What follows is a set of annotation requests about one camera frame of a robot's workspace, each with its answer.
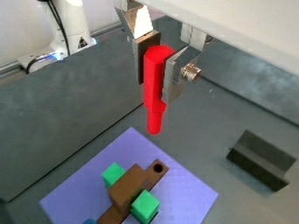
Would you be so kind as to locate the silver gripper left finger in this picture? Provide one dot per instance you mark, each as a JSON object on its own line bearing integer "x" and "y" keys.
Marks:
{"x": 141, "y": 35}

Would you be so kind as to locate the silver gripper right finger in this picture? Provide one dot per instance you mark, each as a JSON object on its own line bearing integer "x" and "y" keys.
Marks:
{"x": 180, "y": 64}

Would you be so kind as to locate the red peg object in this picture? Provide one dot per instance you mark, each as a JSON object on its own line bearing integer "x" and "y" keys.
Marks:
{"x": 153, "y": 78}

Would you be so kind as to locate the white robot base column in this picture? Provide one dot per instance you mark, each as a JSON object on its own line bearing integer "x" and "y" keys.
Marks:
{"x": 70, "y": 34}

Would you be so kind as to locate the purple board base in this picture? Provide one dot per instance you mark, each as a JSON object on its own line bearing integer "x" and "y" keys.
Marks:
{"x": 80, "y": 198}

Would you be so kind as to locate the left green block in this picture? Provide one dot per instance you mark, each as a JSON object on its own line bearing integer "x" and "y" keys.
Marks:
{"x": 110, "y": 174}

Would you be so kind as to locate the green block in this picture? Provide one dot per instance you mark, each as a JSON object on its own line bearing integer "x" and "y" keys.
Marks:
{"x": 144, "y": 207}
{"x": 110, "y": 174}

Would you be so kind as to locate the right green block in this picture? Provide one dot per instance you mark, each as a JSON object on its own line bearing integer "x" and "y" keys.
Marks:
{"x": 144, "y": 207}

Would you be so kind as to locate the blue hexagonal peg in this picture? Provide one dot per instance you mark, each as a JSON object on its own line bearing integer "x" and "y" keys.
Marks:
{"x": 89, "y": 221}

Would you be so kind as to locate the black angle bracket holder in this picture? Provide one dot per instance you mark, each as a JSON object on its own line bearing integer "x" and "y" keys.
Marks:
{"x": 263, "y": 160}

